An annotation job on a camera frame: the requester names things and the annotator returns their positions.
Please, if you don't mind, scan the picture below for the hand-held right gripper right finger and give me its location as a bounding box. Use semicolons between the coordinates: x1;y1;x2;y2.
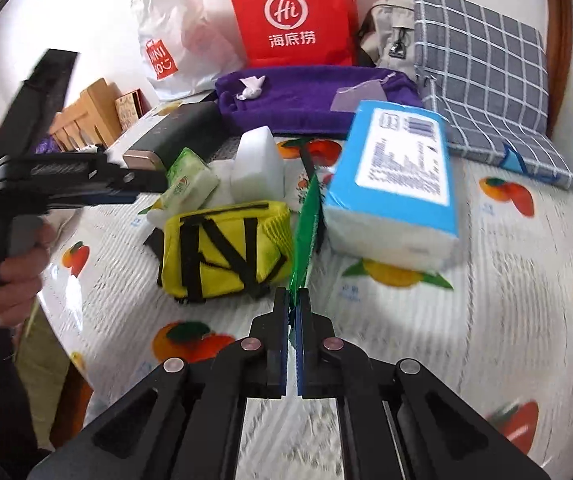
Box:
297;289;552;480

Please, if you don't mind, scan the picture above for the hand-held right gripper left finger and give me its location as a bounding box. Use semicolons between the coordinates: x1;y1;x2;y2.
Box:
26;287;290;480

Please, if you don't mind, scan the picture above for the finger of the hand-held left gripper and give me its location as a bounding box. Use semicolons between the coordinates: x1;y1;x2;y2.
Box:
49;187;140;209
94;152;173;194

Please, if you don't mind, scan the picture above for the green wet wipes pack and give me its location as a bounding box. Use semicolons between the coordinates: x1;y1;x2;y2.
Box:
165;147;220;212

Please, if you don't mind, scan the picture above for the green plastic packet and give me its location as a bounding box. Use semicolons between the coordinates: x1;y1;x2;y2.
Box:
288;172;325;353

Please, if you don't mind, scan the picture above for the yellow bag with black straps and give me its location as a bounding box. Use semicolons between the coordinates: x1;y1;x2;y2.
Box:
158;201;293;306

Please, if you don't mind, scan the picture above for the white foam block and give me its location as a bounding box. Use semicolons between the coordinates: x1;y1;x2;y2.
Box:
230;127;286;206

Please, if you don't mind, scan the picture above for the person's left hand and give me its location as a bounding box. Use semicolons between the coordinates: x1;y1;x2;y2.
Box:
0;220;57;328

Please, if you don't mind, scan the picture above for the dark green box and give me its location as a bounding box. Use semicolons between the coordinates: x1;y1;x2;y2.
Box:
122;101;228;171

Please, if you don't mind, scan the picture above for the patterned brown box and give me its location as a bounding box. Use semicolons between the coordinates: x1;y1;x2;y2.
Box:
115;89;145;132

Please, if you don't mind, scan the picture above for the wooden rack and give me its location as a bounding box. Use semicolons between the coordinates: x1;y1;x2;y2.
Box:
49;78;122;153

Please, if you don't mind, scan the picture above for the crumpled white tissue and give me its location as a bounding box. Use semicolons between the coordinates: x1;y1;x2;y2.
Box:
235;75;266;102

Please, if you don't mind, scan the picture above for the white plastic bag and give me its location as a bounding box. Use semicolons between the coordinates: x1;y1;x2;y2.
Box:
131;0;245;101

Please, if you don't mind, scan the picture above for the purple tray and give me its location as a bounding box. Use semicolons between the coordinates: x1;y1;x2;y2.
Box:
215;66;423;136

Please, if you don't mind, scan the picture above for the blue cardboard box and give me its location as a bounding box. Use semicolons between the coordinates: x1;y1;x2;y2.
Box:
321;100;462;269

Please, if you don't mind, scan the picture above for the fruit printed bed sheet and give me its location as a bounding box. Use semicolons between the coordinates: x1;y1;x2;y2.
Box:
36;130;573;480

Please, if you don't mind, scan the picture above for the red paper bag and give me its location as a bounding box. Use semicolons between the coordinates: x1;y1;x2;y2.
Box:
224;0;360;69

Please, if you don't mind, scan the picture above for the translucent purple pouch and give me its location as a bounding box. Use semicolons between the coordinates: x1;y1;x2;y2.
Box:
331;77;397;114

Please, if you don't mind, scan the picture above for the blue flat object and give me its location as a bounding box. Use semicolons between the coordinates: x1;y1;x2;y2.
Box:
501;142;528;172

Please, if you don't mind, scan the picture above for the grey backpack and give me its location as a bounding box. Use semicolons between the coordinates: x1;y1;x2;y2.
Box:
357;0;418;79

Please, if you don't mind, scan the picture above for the grey checked pillow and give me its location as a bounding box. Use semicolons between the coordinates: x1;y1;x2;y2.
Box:
413;0;573;191

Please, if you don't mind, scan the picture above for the wooden headboard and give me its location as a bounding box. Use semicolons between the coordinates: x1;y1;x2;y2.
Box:
541;0;573;137

